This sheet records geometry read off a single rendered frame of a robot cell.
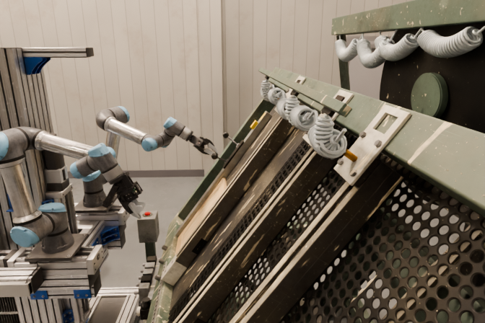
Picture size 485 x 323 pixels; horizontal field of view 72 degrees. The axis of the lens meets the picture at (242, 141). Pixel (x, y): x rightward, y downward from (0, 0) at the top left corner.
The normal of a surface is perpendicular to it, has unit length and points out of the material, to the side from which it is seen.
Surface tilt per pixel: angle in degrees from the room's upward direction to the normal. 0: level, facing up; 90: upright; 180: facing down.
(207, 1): 90
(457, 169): 54
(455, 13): 90
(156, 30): 90
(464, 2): 90
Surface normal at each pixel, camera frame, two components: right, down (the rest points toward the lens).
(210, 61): 0.04, 0.27
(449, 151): -0.81, -0.55
